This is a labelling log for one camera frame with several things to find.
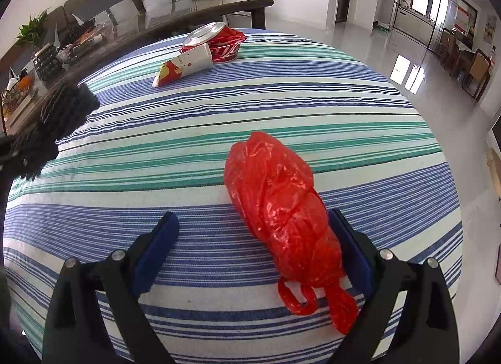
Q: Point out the wooden dining chair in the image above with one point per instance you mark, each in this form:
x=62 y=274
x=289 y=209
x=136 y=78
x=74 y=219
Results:
x=478 y=72

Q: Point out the wall poster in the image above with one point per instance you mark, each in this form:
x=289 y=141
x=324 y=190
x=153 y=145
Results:
x=490 y=29

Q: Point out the glass fruit bowl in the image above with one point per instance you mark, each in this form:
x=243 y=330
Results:
x=88 y=41

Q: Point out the small grey cushion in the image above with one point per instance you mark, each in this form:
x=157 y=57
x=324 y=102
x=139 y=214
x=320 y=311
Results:
x=125 y=9

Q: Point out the green potted plant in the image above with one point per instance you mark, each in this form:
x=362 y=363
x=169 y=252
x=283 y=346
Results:
x=33 y=29

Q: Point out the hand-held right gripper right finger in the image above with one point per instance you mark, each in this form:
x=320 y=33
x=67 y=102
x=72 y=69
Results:
x=356 y=258

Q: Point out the crushed red drink can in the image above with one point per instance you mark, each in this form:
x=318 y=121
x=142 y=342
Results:
x=219 y=41

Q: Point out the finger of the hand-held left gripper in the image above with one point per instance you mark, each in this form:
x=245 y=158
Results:
x=8 y=150

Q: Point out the red plastic bag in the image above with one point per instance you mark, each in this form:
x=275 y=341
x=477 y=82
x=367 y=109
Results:
x=282 y=215

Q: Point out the blue green striped tablecloth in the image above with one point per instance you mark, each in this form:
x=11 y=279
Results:
x=195 y=144

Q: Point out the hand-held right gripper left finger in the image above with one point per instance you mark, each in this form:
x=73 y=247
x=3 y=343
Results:
x=154 y=254

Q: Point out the black textured vase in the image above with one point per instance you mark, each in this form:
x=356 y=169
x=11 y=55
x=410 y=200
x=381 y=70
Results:
x=47 y=62

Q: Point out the glass top coffee table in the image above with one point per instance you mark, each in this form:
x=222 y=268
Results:
x=164 y=21

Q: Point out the red white paper cup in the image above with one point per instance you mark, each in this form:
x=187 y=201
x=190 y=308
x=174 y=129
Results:
x=184 y=66

